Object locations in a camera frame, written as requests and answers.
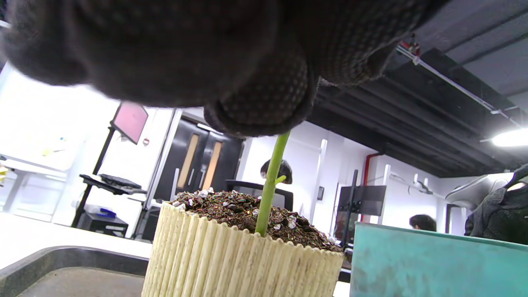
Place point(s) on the yellow ribbed flower pot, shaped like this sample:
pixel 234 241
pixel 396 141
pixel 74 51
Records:
pixel 227 268

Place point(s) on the black flat screen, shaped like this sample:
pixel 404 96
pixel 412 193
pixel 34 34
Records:
pixel 363 200

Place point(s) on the black double door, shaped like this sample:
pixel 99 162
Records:
pixel 177 165

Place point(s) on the round ceiling spotlight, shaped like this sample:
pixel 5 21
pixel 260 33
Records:
pixel 511 138

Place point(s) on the red wall pipe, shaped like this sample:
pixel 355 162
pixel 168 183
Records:
pixel 366 169

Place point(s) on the person's right hand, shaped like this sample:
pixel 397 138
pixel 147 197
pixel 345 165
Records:
pixel 499 218

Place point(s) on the black mesh chair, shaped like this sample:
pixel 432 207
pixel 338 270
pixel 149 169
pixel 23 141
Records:
pixel 243 187

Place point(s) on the white right hand controller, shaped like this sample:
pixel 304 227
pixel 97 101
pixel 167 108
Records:
pixel 474 192

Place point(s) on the pink screen monitor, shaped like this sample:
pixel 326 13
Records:
pixel 130 121

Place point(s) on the dark brown plastic tray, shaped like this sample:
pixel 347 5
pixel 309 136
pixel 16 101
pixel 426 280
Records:
pixel 62 264

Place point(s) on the green plastic storage bin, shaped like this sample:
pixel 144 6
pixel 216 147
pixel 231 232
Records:
pixel 433 268

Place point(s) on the brown potting mix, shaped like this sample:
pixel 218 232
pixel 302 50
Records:
pixel 231 210

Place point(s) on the person's left hand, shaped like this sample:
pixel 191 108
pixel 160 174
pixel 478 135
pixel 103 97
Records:
pixel 206 49

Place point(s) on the red artificial rose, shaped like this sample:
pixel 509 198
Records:
pixel 270 185

